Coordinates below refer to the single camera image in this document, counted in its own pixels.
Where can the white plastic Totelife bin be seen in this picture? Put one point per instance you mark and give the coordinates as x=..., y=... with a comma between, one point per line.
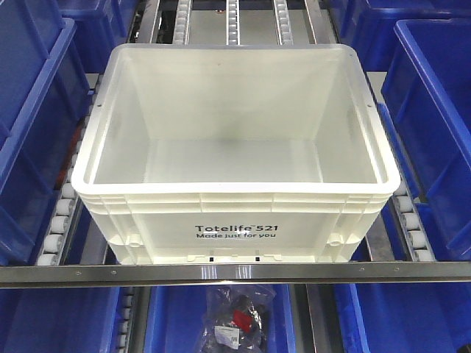
x=234, y=154

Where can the blue bin lower centre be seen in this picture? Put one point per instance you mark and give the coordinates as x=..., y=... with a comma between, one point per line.
x=175, y=319

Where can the blue bin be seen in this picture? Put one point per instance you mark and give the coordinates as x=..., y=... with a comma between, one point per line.
x=175, y=319
x=368, y=26
x=59, y=319
x=408, y=317
x=101, y=26

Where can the blue bin lower right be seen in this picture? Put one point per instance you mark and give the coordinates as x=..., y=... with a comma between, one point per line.
x=408, y=317

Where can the blue bin rear right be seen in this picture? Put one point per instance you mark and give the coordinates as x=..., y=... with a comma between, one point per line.
x=368, y=26

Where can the blue bin rear left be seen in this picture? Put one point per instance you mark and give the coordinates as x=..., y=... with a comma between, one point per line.
x=101, y=26

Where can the blue bin right shelf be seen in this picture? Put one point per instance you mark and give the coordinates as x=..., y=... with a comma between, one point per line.
x=427, y=92

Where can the blue bin shelf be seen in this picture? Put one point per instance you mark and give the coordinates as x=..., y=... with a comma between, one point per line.
x=427, y=92
x=44, y=94

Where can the blue bin left shelf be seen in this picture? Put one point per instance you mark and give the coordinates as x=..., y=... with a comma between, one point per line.
x=44, y=94

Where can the blue bin lower left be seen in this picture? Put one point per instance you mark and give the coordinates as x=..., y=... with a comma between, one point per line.
x=59, y=319

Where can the plastic bag with parts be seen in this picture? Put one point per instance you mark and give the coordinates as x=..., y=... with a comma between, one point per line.
x=237, y=318

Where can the rear roller track left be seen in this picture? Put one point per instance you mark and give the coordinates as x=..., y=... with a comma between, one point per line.
x=182, y=22

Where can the rear roller track right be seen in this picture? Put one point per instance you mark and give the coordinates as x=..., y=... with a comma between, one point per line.
x=282, y=21

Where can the rear roller track centre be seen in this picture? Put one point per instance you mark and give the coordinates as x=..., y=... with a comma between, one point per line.
x=232, y=23

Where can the right white roller track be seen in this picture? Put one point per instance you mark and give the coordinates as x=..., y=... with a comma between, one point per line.
x=404, y=225

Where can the white roller track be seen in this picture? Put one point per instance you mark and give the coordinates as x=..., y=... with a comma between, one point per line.
x=404, y=225
x=67, y=208

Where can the left white roller track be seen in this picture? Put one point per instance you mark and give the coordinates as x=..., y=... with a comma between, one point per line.
x=67, y=208

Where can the steel shelf front rail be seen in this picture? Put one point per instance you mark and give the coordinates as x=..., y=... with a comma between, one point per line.
x=87, y=276

